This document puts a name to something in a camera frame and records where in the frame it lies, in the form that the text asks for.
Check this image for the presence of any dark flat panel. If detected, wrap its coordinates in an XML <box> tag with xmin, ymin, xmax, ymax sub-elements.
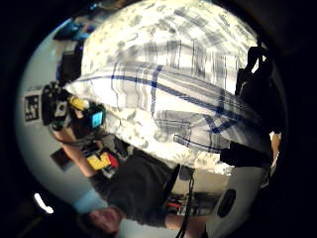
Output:
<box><xmin>50</xmin><ymin>147</ymin><xmax>76</xmax><ymax>173</ymax></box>

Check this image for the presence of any white ceiling lamp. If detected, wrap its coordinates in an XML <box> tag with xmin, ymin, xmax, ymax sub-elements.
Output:
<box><xmin>33</xmin><ymin>191</ymin><xmax>55</xmax><ymax>215</ymax></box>

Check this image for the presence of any yellow and red object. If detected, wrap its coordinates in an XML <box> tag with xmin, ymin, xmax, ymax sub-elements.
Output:
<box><xmin>86</xmin><ymin>151</ymin><xmax>120</xmax><ymax>173</ymax></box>

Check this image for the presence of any black hanging cable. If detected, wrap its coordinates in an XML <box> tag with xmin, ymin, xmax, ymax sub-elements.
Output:
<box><xmin>174</xmin><ymin>175</ymin><xmax>196</xmax><ymax>238</ymax></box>

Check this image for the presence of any black equipment stand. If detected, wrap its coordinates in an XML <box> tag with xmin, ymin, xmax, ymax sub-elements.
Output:
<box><xmin>57</xmin><ymin>39</ymin><xmax>85</xmax><ymax>87</ymax></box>

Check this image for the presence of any the person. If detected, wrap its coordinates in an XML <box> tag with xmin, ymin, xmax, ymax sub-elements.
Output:
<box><xmin>78</xmin><ymin>132</ymin><xmax>216</xmax><ymax>237</ymax></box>

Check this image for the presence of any white marker cube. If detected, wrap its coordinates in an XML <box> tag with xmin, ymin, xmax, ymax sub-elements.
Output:
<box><xmin>23</xmin><ymin>93</ymin><xmax>43</xmax><ymax>124</ymax></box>

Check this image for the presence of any white case with black oval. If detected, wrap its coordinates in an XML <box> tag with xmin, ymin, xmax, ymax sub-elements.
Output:
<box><xmin>206</xmin><ymin>167</ymin><xmax>270</xmax><ymax>238</ymax></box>

